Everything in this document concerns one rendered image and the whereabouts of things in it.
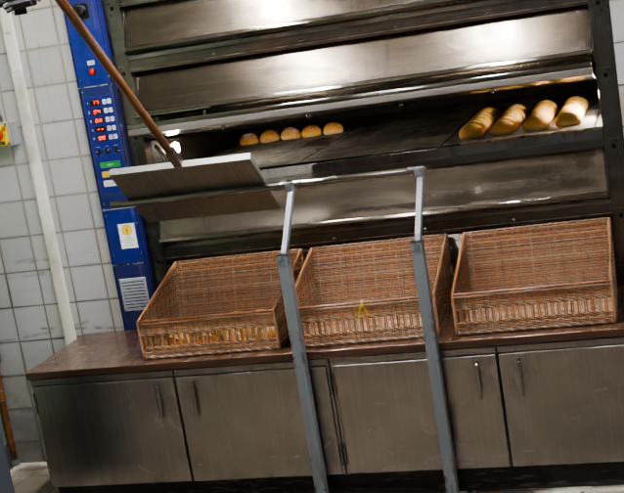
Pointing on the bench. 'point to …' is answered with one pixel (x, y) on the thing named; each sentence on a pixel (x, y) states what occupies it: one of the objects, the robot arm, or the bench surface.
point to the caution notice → (127, 236)
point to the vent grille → (134, 293)
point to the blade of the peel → (202, 172)
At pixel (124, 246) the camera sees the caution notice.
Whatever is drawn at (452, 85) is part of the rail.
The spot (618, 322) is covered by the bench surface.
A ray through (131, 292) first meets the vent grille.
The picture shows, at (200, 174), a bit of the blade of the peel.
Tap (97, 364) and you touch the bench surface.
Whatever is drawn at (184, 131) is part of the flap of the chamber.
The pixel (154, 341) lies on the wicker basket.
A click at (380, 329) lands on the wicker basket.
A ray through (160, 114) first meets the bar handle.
